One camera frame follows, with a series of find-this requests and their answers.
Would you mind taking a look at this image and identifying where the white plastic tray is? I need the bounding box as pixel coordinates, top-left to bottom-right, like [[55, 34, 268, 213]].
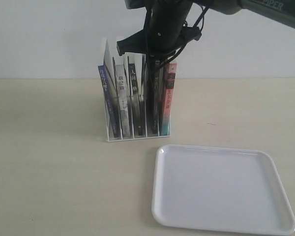
[[151, 145, 295, 236]]

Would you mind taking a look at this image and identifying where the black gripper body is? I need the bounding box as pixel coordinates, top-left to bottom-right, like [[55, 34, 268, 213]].
[[145, 0, 192, 56]]

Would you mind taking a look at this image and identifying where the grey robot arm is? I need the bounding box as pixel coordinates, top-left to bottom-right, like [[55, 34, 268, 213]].
[[117, 0, 295, 74]]

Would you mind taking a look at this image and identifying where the white wire book rack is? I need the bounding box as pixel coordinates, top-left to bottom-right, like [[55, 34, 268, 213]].
[[104, 48, 171, 142]]

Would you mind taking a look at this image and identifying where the red teal spine book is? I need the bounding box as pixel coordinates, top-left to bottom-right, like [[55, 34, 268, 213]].
[[160, 60, 177, 136]]

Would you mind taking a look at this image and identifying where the blue moon cover book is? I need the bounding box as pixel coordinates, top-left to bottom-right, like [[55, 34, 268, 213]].
[[97, 37, 120, 138]]

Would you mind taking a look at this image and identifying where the black cable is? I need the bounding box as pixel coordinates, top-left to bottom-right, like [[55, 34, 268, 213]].
[[141, 4, 210, 74]]

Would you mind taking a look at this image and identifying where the white grey spine book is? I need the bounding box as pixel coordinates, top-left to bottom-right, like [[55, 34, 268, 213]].
[[113, 57, 130, 138]]

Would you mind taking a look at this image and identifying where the black white spine book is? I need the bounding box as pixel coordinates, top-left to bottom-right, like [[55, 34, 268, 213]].
[[127, 54, 143, 136]]

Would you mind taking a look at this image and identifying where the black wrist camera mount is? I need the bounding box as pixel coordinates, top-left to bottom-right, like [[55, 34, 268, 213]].
[[117, 27, 202, 56]]

